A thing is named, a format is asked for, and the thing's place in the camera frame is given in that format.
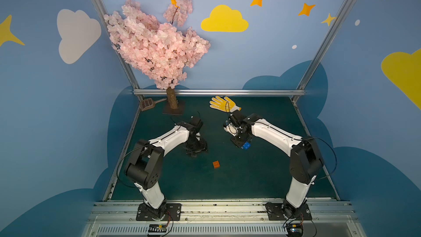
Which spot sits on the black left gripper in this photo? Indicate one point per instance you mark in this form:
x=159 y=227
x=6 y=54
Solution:
x=194 y=146

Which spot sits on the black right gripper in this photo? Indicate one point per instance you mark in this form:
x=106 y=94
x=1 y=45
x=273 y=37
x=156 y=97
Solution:
x=239 y=138

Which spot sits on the dark blue lego brick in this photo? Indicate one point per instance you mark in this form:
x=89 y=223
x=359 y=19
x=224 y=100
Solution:
x=246 y=145

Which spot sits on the orange lego brick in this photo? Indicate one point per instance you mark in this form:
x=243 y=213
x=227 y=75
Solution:
x=216 y=164

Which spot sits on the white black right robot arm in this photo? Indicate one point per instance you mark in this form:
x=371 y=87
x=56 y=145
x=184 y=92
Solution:
x=305 y=158

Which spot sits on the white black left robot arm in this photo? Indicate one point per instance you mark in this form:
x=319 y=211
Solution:
x=145 y=162

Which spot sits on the yellow white work glove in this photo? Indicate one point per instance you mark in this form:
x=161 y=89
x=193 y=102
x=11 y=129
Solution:
x=225 y=104

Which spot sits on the brown plastic slotted scoop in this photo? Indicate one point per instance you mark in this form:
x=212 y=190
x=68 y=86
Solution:
x=149 y=103

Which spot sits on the left green circuit board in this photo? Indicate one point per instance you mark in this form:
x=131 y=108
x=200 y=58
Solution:
x=157 y=229

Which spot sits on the green circuit board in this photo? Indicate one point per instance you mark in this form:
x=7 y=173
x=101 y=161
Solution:
x=294 y=230
x=157 y=229

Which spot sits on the artificial pink blossom tree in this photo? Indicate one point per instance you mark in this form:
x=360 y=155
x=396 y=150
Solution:
x=159 y=50

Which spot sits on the right green circuit board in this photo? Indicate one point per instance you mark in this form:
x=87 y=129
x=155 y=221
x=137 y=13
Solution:
x=294 y=230

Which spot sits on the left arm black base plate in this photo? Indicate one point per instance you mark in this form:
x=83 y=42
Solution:
x=164 y=212

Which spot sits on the horizontal aluminium back rail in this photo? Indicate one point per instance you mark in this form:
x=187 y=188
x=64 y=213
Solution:
x=243 y=93

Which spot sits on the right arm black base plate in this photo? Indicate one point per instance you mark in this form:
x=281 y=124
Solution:
x=284 y=211

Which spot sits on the right side table rail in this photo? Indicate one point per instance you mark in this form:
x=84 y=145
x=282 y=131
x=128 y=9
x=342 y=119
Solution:
x=313 y=142

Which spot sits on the table rail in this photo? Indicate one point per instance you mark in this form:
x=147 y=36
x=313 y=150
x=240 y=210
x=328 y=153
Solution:
x=119 y=136
x=313 y=142

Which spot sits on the left side table rail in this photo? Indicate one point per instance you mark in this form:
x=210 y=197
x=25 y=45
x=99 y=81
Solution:
x=119 y=136

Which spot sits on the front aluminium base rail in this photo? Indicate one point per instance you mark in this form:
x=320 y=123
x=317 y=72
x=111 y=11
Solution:
x=225 y=218

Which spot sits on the right diagonal aluminium post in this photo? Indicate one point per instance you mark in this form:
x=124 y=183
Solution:
x=342 y=14

